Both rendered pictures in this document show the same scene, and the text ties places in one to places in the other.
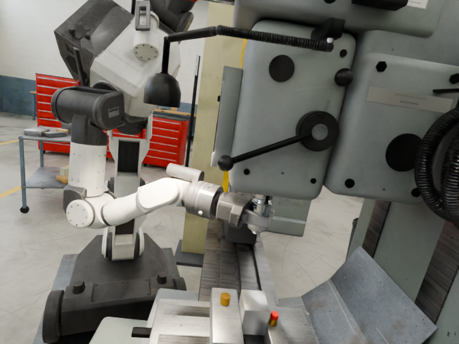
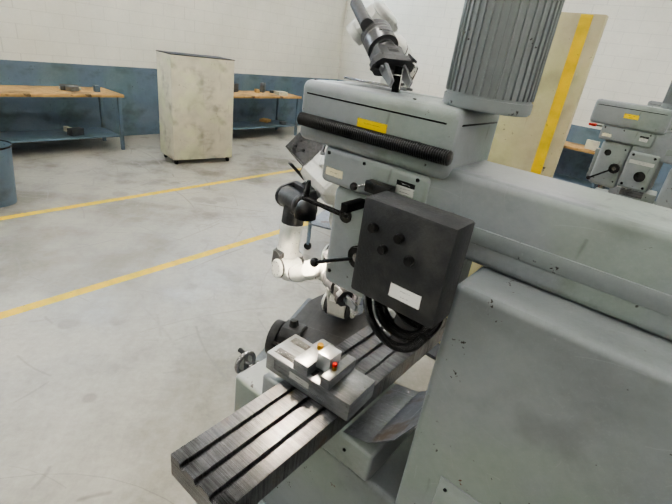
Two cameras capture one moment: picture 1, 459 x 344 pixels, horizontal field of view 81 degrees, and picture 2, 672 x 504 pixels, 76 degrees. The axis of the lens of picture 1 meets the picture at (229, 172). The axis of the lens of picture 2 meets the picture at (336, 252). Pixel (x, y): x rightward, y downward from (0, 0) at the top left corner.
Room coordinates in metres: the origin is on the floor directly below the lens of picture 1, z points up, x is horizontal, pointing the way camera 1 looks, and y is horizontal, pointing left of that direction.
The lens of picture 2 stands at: (-0.41, -0.79, 1.97)
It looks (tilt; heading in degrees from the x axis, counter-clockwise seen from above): 25 degrees down; 40
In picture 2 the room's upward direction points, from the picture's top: 8 degrees clockwise
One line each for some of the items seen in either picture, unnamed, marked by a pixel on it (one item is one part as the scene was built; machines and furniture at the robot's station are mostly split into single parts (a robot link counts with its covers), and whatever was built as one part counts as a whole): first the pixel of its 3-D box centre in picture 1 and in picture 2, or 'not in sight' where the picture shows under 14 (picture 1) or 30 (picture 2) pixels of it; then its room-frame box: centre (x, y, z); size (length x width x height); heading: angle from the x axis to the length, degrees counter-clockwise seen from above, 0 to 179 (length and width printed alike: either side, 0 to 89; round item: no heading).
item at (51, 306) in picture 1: (54, 315); (277, 337); (0.93, 0.65, 0.50); 0.20 x 0.05 x 0.20; 23
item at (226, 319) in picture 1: (225, 319); (314, 357); (0.48, -0.04, 1.04); 0.15 x 0.06 x 0.04; 6
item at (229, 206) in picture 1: (223, 205); (344, 289); (0.63, 0.00, 1.23); 0.13 x 0.12 x 0.10; 162
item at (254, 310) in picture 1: (252, 311); (328, 359); (0.48, -0.09, 1.06); 0.06 x 0.05 x 0.06; 6
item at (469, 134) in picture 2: not in sight; (394, 123); (0.60, -0.10, 1.81); 0.47 x 0.26 x 0.16; 93
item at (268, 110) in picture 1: (280, 115); (371, 237); (0.60, -0.09, 1.47); 0.21 x 0.19 x 0.32; 3
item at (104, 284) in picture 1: (122, 259); (338, 316); (1.26, 0.50, 0.59); 0.64 x 0.52 x 0.33; 23
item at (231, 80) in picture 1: (226, 119); not in sight; (0.59, 0.02, 1.45); 0.04 x 0.04 x 0.21; 3
